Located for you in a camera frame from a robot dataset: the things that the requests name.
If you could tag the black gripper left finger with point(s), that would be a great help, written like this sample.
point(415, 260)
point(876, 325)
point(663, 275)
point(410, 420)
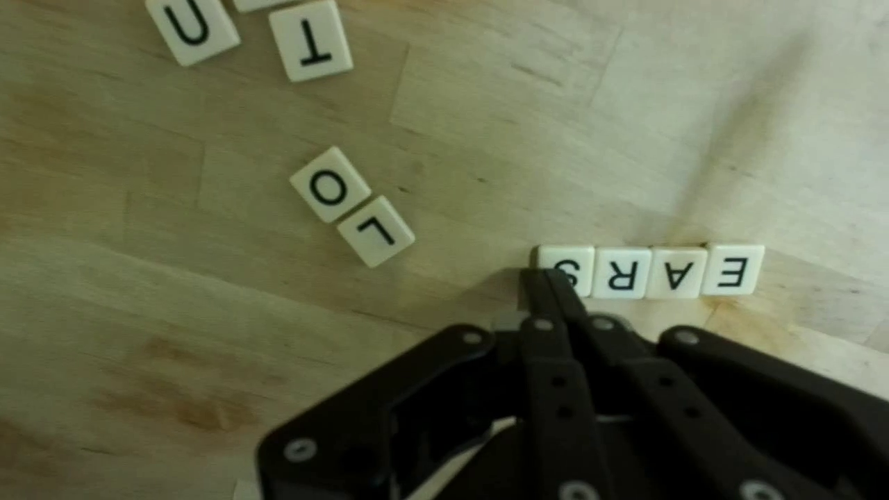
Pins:
point(565, 438)

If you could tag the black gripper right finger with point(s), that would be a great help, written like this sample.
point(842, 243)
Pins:
point(699, 447)

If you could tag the tile letter S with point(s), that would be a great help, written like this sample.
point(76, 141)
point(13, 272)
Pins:
point(573, 260)

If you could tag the tile letter T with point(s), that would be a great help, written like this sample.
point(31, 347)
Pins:
point(312, 41)

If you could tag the tile letter A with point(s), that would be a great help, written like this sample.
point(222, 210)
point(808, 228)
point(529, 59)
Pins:
point(677, 272)

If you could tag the tile letter E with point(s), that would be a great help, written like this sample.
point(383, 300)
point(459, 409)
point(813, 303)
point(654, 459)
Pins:
point(733, 270)

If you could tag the tile letter R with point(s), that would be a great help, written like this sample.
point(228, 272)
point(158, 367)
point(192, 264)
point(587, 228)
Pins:
point(622, 272)

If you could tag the tile letter L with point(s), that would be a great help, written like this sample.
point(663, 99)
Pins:
point(377, 231)

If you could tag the tile letter O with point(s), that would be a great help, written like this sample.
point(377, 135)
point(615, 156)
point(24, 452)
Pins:
point(331, 185)

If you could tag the tile letter U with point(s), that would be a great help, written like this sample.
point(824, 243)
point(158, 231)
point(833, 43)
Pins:
point(192, 28)

